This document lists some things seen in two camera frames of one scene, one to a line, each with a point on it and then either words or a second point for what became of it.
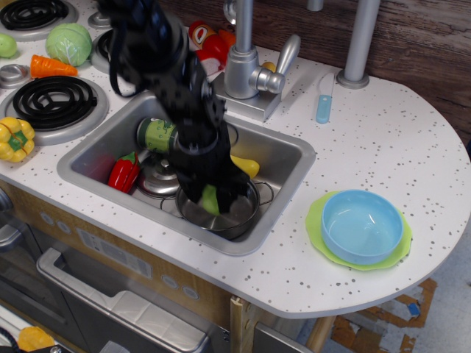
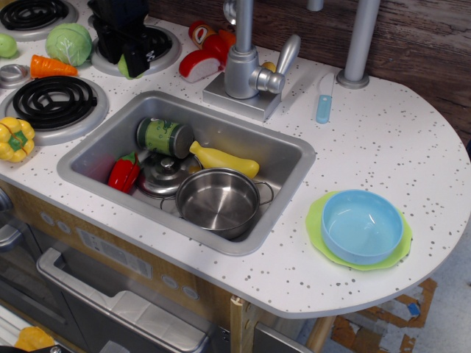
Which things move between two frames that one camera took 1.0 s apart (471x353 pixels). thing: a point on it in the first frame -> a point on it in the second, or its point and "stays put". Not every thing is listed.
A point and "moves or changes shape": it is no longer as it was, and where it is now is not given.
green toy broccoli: (209, 199) moves or changes shape
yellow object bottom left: (33, 337) stays put
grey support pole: (353, 77) stays put
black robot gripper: (200, 157) -> (126, 18)
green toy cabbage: (69, 43) stays put
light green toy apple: (8, 46) stays put
